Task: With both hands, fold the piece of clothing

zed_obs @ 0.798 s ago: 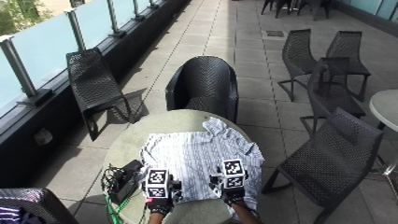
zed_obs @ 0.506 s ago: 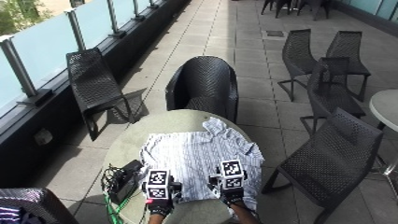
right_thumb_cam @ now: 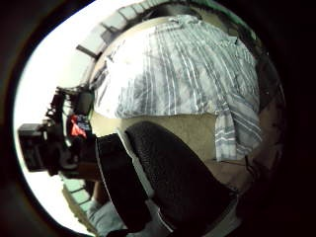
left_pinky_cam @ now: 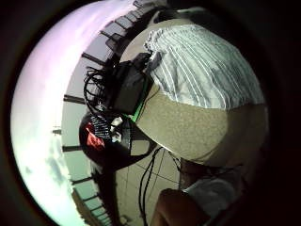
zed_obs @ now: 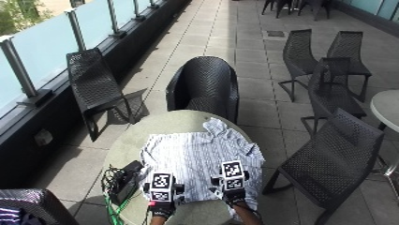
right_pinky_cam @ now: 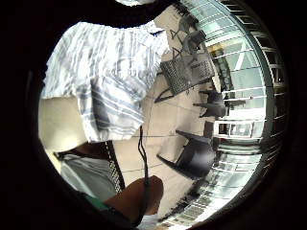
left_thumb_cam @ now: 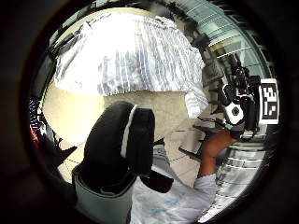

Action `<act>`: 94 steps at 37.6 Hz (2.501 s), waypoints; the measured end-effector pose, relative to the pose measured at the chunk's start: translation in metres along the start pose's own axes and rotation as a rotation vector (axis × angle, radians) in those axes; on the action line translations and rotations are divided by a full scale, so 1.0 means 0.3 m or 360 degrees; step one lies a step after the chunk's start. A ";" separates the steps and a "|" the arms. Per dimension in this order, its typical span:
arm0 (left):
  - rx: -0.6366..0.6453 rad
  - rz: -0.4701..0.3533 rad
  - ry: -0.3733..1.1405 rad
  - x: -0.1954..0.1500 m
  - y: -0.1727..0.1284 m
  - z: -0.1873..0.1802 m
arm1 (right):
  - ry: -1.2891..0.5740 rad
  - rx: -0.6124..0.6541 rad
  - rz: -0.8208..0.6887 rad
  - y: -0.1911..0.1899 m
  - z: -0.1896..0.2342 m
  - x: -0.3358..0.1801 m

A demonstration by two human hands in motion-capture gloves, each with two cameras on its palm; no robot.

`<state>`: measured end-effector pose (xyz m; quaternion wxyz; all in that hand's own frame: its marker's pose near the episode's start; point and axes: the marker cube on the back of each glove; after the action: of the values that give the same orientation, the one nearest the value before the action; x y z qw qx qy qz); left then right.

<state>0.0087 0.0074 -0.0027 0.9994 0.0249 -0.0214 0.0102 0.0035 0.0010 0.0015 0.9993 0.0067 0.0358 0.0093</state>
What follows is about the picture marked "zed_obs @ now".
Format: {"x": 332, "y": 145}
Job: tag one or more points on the person's left hand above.
{"x": 162, "y": 208}

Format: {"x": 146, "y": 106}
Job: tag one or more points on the person's right hand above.
{"x": 234, "y": 196}

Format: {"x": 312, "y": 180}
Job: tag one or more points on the white marker cube right glove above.
{"x": 231, "y": 173}

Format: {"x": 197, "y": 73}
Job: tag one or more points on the white marker cube glove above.
{"x": 231, "y": 173}
{"x": 161, "y": 184}

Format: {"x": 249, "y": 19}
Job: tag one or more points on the white marker cube left glove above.
{"x": 161, "y": 184}

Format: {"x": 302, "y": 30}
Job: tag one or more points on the black electronics box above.
{"x": 124, "y": 182}

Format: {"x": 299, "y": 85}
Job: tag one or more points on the white blue striped shirt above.
{"x": 194, "y": 150}

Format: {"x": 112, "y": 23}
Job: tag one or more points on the dark wicker chair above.
{"x": 34, "y": 204}

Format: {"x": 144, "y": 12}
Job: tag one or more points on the black woven armchair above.
{"x": 205, "y": 84}

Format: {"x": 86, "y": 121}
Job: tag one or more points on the purple striped cloth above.
{"x": 9, "y": 216}

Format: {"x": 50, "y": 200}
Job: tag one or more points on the black perforated armless chair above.
{"x": 93, "y": 81}

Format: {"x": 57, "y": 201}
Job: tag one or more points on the round grey side table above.
{"x": 387, "y": 108}

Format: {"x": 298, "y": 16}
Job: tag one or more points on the dark floor drain cover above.
{"x": 275, "y": 33}

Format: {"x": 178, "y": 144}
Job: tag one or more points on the glass balcony railing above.
{"x": 45, "y": 50}

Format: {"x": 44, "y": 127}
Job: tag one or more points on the group of black chairs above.
{"x": 296, "y": 6}

